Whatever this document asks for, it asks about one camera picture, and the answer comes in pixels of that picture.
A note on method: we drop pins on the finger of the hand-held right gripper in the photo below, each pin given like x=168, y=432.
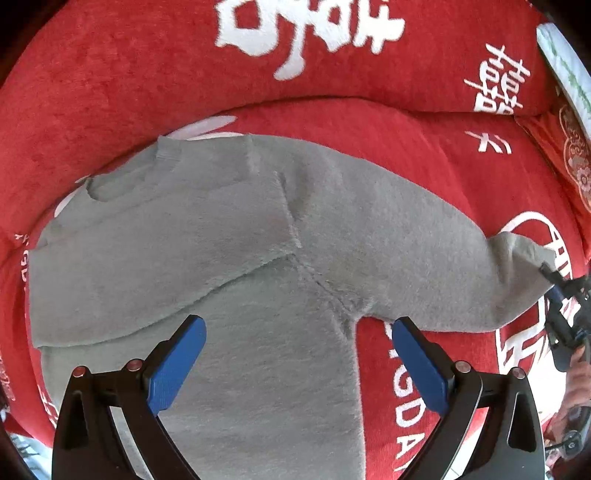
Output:
x=555, y=291

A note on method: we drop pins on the person's right hand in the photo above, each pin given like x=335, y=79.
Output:
x=579, y=392

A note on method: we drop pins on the red printed sofa back cushion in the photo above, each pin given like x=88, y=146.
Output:
x=138, y=69

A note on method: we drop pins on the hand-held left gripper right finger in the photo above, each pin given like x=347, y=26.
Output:
x=420, y=364

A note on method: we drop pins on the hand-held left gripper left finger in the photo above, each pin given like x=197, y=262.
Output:
x=178, y=360

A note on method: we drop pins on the red printed sofa seat cushion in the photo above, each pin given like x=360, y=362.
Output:
x=415, y=147

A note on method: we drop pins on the red floral patterned cushion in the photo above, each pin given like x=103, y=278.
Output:
x=568, y=138

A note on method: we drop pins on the grey fuzzy sweater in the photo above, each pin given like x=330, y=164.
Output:
x=231, y=240

